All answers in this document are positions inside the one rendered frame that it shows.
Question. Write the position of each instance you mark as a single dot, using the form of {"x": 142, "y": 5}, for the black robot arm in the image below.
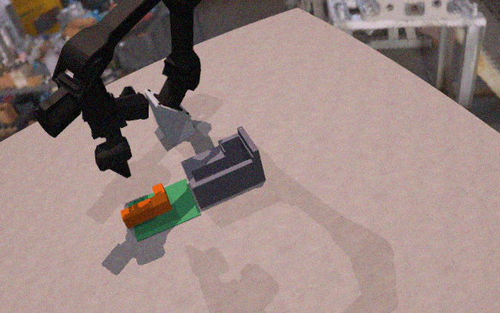
{"x": 88, "y": 53}

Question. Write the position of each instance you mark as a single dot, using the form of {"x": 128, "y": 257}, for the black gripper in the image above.
{"x": 115, "y": 152}

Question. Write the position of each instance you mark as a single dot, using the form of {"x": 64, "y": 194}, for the orange l-shaped part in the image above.
{"x": 147, "y": 209}

